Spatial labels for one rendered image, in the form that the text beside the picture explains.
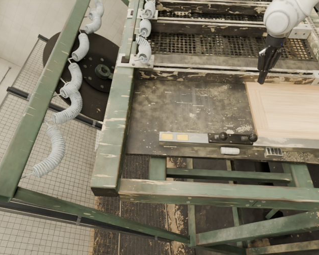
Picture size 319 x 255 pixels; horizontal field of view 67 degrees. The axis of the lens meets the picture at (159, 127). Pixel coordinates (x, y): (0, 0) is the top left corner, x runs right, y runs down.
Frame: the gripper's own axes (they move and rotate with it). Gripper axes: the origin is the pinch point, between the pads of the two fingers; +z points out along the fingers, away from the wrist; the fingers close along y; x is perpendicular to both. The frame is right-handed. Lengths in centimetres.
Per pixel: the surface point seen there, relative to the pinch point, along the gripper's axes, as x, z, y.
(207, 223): -23, 214, -20
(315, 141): 31.1, 18.5, -11.7
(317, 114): 17.7, 17.3, -26.5
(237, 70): -18.7, 6.7, -0.8
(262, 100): 0.2, 15.3, -5.4
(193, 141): 11.4, 18.2, 40.5
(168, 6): -95, -5, 7
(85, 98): -63, 35, 79
